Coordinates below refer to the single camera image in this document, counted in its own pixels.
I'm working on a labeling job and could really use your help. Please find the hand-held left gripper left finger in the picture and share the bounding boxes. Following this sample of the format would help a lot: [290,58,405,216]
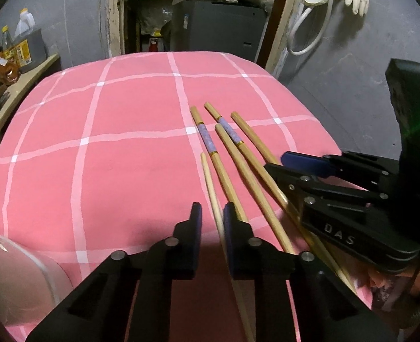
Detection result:
[25,202,203,342]

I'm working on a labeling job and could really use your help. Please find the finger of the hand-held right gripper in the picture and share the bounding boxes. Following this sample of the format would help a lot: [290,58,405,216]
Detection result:
[280,150,402,190]
[264,162,420,274]

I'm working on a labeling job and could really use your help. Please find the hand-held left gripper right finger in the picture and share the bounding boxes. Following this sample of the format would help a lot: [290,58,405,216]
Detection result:
[223,202,397,342]

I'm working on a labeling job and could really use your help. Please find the plain wooden chopstick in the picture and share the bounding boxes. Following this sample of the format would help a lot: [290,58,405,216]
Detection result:
[230,111,282,166]
[214,124,298,255]

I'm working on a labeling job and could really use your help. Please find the thin pale wooden chopstick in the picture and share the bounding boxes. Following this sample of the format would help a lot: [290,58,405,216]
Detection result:
[200,152,255,342]

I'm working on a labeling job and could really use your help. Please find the purple banded wooden chopstick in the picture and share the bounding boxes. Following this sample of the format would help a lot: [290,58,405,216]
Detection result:
[205,102,356,293]
[189,105,250,223]

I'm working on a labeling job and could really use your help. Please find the white slotted utensil holder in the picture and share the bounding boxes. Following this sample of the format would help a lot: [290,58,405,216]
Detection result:
[0,231,73,328]

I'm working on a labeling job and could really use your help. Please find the pink checked tablecloth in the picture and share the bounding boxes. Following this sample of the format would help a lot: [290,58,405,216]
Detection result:
[0,52,374,342]

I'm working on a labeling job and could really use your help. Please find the grey metal cabinet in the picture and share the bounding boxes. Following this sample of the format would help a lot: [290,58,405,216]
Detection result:
[172,1,269,63]

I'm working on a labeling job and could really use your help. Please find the large cooking oil jug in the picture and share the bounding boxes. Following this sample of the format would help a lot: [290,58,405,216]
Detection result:
[12,7,47,68]

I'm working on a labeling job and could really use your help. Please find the orange snack packet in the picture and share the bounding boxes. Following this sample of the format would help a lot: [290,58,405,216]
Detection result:
[0,56,22,85]

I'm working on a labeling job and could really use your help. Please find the yellow cap clear bottle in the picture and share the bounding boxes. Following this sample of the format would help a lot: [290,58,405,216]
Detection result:
[0,25,14,59]

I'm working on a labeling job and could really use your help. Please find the white flexible hose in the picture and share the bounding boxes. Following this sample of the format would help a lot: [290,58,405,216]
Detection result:
[286,0,342,56]

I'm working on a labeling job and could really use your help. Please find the worn wooden door frame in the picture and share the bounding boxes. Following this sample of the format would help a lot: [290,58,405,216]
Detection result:
[105,0,303,79]

